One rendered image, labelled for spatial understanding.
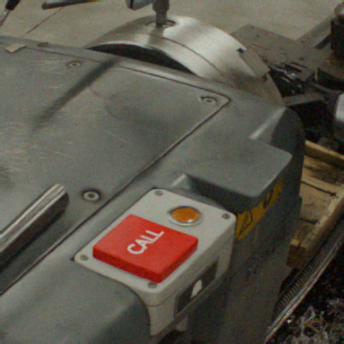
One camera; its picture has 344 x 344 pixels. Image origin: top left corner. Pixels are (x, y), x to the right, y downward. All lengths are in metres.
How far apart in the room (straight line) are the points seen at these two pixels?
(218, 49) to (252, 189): 0.37
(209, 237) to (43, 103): 0.27
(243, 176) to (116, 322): 0.23
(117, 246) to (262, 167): 0.19
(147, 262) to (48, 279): 0.08
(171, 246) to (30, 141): 0.21
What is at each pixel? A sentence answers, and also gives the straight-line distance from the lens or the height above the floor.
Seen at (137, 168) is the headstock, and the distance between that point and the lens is 0.94.
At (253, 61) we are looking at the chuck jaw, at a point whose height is 1.20.
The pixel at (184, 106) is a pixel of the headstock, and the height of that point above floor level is 1.26.
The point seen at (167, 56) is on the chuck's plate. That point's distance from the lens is 1.21.
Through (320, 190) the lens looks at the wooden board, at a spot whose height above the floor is 0.88.
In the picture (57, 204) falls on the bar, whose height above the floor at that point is 1.27.
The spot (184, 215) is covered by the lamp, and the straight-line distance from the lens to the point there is 0.88.
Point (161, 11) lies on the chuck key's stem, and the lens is 1.28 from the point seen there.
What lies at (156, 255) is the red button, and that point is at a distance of 0.81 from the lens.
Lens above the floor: 1.73
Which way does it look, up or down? 30 degrees down
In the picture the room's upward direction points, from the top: 5 degrees clockwise
